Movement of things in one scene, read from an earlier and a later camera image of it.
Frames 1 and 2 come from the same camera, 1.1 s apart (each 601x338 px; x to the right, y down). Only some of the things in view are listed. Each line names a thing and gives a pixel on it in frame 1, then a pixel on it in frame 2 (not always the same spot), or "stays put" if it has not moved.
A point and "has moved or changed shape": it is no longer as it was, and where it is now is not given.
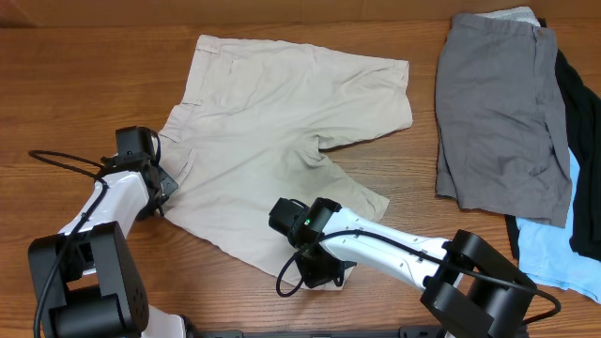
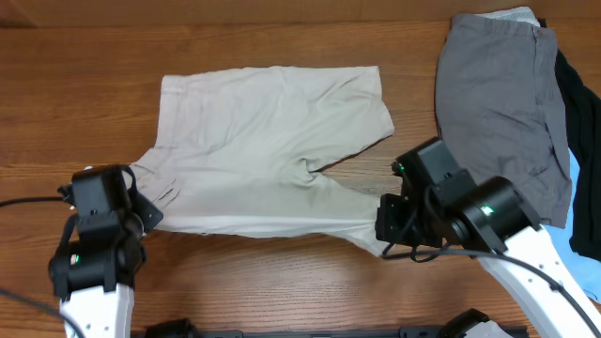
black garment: x=583 y=124 stays put
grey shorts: x=501 y=143 stays put
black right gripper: x=313 y=279 -> x=392 y=229
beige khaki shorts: x=250 y=132 has moved or changed shape
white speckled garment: x=519 y=13 stays put
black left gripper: x=169 y=184 -> x=149 y=213
